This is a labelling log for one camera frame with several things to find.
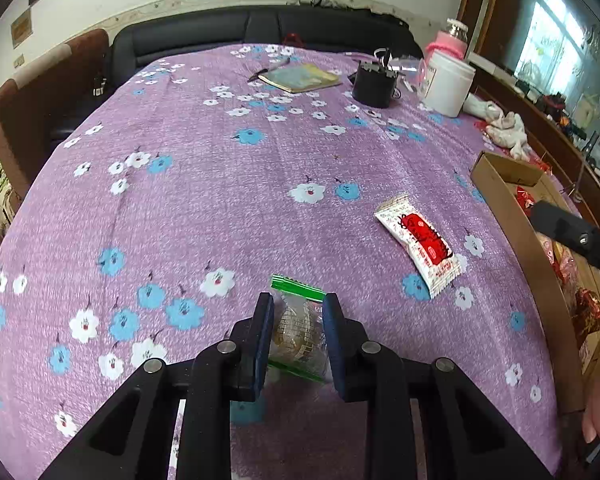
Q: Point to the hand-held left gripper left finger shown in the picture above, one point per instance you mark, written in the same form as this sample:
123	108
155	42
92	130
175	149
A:
262	350

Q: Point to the wall switch plate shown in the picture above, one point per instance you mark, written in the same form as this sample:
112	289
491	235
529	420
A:
18	60

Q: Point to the brown wall plaque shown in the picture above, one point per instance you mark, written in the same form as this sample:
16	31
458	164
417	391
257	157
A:
21	29

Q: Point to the white plastic jar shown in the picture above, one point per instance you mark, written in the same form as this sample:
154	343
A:
447	85

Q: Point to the crumpled white cloth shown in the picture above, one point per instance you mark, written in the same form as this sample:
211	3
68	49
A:
505	125

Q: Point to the black pen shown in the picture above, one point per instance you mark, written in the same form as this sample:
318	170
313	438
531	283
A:
267	70

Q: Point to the wooden stool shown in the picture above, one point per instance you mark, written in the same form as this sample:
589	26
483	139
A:
0	225

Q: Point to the dark red foil packet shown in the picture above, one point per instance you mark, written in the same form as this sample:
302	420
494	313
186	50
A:
587	310

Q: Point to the brown armchair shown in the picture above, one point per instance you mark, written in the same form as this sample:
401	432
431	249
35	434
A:
40	100

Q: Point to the worn notebook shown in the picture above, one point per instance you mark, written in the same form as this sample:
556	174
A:
300	77

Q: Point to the wooden sideboard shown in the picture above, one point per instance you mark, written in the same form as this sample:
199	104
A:
545	132

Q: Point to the dark cluttered gadgets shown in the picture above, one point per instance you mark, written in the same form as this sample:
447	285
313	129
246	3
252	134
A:
565	115

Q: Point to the brown cardboard box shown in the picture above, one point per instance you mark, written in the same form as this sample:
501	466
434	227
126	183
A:
510	170

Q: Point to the wooden door frame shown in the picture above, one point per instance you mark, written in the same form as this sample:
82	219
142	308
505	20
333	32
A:
480	5

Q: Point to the black leather sofa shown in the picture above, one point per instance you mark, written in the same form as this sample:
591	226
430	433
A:
205	30

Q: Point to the window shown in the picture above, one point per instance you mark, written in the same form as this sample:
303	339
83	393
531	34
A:
545	35

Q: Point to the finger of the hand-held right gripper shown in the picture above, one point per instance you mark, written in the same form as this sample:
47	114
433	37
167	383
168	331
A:
570	235

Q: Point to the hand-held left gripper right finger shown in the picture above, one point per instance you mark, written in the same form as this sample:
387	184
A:
332	350

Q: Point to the black cup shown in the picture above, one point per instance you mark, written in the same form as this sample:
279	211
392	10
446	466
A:
372	87

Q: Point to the white red snack packet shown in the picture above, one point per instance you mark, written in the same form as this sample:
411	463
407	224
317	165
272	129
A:
422	242

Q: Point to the green-sealed clear snack packet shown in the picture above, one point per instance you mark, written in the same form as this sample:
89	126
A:
295	330

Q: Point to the pink bottle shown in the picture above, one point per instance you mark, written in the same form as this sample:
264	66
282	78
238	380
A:
447	45

